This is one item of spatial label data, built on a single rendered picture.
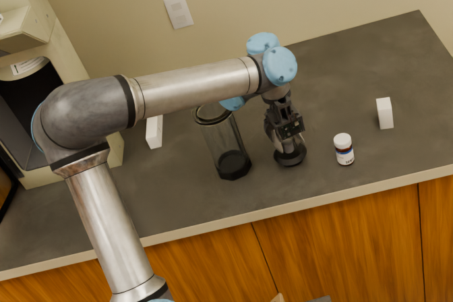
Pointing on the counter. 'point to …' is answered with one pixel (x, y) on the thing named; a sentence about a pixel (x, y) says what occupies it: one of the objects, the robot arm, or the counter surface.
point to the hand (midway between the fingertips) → (287, 143)
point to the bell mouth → (22, 69)
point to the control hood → (21, 30)
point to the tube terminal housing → (63, 67)
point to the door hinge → (10, 163)
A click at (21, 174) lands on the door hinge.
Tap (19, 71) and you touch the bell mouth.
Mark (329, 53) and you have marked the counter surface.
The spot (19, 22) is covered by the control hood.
